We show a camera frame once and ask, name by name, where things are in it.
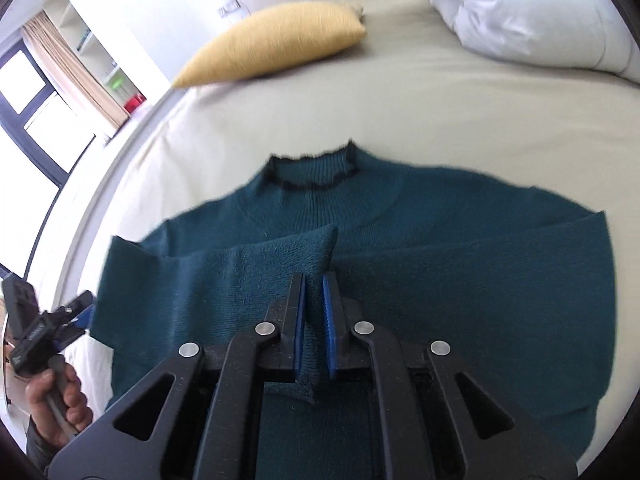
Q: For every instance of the wall socket panel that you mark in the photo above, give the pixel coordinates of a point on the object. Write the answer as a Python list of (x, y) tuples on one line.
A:
[(230, 9)]

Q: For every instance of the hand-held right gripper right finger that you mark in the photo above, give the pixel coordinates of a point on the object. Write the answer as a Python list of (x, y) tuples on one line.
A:
[(328, 325)]

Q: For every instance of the bed with beige sheet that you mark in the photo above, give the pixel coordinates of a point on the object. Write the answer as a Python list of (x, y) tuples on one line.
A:
[(450, 120)]

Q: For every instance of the beige curtain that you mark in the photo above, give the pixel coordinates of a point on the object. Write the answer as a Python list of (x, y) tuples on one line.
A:
[(75, 70)]

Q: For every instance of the yellow pillow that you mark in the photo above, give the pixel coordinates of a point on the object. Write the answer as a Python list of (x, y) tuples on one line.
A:
[(270, 40)]

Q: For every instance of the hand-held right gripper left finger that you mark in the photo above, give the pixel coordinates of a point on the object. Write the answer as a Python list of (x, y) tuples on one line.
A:
[(300, 322)]

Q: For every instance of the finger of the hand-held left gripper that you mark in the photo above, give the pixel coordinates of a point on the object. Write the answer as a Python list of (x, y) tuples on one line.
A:
[(82, 320)]

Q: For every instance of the white duvet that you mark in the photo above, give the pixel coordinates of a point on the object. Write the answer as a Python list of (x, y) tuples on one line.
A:
[(525, 10)]

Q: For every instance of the person's left hand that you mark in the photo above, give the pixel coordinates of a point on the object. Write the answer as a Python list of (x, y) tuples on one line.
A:
[(75, 407)]

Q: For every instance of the red container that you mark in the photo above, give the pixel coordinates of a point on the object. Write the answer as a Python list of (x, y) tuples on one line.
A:
[(134, 104)]

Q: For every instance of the person's left forearm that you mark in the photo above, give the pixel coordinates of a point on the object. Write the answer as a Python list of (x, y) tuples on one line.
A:
[(42, 447)]

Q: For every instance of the dark framed window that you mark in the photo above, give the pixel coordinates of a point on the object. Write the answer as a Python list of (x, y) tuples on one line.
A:
[(47, 145)]

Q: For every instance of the white open shelf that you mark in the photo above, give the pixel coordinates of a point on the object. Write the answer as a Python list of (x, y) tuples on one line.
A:
[(95, 45)]

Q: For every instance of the green item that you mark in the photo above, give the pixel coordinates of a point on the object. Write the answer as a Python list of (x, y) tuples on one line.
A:
[(118, 81)]

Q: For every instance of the teal knit sweater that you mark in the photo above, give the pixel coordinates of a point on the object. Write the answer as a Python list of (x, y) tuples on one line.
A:
[(450, 260)]

